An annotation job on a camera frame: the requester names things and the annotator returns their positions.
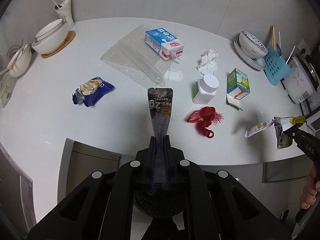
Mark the green glass dish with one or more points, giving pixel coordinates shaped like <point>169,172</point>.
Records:
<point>7,86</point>

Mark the white plastic pill bottle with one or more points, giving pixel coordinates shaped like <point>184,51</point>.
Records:
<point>204,89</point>

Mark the blue patterned bowl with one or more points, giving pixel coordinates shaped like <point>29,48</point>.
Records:
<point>252,46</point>

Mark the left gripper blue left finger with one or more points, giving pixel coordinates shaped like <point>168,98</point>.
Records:
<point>152,152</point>

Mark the blue white milk carton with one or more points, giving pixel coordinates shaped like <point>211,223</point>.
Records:
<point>163,42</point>

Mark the white tissue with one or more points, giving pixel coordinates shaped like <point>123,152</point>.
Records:
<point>207,64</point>

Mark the red mesh net bag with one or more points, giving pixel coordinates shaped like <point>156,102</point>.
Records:
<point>203,119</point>

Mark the blue bread snack wrapper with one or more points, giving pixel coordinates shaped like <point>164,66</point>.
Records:
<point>90,92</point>

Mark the person's right hand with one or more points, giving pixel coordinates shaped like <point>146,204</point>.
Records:
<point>308,197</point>

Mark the white cup with straws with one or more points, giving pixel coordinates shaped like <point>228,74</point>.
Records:
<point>64,11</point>

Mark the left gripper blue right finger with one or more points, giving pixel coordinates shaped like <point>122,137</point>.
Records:
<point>168,160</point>

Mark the green white medicine box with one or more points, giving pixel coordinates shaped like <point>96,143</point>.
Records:
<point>237,88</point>

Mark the blue plastic utensil holder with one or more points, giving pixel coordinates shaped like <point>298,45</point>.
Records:
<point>276,67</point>

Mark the white floral rice cooker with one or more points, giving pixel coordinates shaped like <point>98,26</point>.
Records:
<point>302,81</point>

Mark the purple snack stick packet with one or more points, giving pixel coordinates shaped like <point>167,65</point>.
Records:
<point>160,105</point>

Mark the white microwave oven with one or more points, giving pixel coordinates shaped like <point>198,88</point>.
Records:
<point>310,109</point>

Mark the wooden chopsticks in holder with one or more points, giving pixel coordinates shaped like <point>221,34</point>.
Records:
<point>272,36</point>

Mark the yellow white snack wrapper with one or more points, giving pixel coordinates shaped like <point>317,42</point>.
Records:
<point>280,126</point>

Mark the round wooden coaster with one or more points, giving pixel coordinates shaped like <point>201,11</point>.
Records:
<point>71,35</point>

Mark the clear bubble wrap sheet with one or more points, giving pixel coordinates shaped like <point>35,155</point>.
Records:
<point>134,58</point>

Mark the stacked white bowls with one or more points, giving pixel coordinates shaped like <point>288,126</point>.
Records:
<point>51,37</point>

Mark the white bowl with chopsticks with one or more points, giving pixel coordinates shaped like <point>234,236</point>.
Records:
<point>20,62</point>

